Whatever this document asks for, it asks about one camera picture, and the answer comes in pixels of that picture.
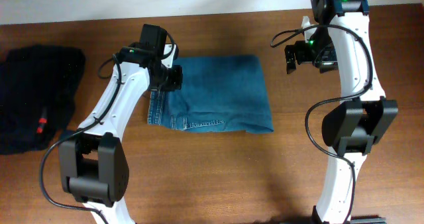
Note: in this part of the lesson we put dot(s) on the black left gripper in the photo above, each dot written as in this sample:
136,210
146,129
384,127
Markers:
177,81

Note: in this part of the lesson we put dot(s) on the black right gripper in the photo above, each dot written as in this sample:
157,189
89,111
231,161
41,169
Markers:
330,64

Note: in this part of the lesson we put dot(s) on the blue denim jeans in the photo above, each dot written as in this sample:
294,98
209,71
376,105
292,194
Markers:
218,94

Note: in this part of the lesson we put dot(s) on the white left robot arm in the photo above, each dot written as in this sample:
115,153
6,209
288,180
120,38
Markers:
93,166

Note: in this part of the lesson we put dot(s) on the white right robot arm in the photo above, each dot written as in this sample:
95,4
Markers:
339,40

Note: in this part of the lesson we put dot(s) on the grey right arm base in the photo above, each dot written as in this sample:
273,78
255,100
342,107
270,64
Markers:
368,220

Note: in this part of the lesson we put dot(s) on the black fabric bag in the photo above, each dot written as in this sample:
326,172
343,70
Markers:
38,86

